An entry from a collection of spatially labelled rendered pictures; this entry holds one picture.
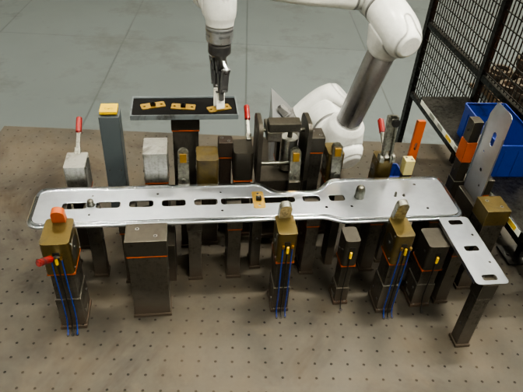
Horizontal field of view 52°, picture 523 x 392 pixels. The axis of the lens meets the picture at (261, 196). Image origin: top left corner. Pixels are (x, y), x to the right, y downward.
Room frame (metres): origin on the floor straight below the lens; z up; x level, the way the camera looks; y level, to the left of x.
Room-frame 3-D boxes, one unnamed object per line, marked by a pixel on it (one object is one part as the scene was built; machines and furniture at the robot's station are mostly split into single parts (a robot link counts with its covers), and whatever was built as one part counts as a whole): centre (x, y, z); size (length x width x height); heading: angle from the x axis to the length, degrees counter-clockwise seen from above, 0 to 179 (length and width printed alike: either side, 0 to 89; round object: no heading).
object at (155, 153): (1.48, 0.36, 0.90); 0.13 x 0.08 x 0.41; 10
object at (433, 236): (1.25, -0.56, 0.84); 0.12 x 0.07 x 0.28; 10
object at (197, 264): (1.32, 0.22, 0.84); 0.12 x 0.05 x 0.29; 10
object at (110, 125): (1.61, 0.55, 0.92); 0.08 x 0.08 x 0.44; 10
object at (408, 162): (1.57, -0.51, 0.88); 0.04 x 0.04 x 0.37; 10
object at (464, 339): (1.09, -0.67, 0.84); 0.05 x 0.05 x 0.29; 10
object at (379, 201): (1.35, 0.03, 1.00); 1.38 x 0.22 x 0.02; 100
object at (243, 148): (1.56, 0.08, 0.89); 0.12 x 0.07 x 0.38; 10
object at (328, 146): (1.61, -0.24, 0.88); 0.11 x 0.07 x 0.37; 10
